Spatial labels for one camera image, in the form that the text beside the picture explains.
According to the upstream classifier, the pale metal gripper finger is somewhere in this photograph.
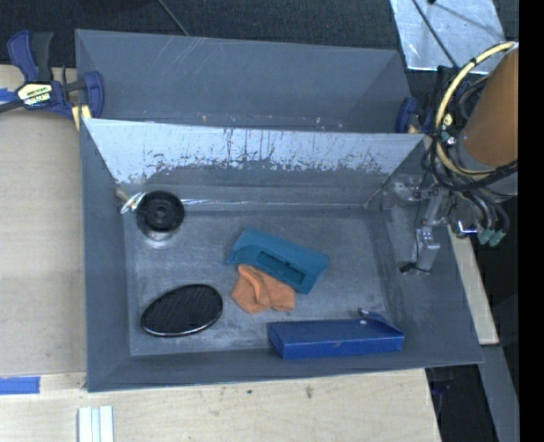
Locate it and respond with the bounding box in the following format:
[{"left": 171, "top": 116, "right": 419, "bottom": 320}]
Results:
[
  {"left": 419, "top": 241, "right": 442, "bottom": 274},
  {"left": 399, "top": 227, "right": 434, "bottom": 275}
]

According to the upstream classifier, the blue flat case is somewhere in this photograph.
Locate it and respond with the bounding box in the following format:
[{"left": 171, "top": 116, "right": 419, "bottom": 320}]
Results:
[{"left": 266, "top": 308, "right": 406, "bottom": 361}]

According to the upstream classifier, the teal plastic box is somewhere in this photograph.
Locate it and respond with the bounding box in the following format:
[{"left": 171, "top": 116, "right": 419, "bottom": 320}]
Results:
[{"left": 226, "top": 227, "right": 331, "bottom": 296}]

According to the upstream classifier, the orange cloth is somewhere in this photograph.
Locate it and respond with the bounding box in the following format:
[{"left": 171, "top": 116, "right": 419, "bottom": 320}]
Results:
[{"left": 230, "top": 263, "right": 296, "bottom": 315}]

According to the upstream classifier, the grey metal bin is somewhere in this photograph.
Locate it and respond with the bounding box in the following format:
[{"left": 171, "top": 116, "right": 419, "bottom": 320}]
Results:
[{"left": 74, "top": 29, "right": 485, "bottom": 393}]

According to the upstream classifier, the black oval mesh lid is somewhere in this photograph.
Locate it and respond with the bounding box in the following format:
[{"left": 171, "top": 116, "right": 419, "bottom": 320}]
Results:
[{"left": 140, "top": 284, "right": 225, "bottom": 339}]

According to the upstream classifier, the black round disc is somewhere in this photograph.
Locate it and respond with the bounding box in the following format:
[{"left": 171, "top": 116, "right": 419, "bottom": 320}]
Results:
[{"left": 135, "top": 190, "right": 186, "bottom": 235}]

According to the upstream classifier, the white loop with brass end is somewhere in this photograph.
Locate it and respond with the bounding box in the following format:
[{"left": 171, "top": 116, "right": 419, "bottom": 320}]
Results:
[{"left": 114, "top": 186, "right": 146, "bottom": 215}]

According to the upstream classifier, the pale wood flat board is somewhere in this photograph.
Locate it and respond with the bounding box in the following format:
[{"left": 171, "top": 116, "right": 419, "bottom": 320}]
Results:
[{"left": 0, "top": 108, "right": 88, "bottom": 378}]

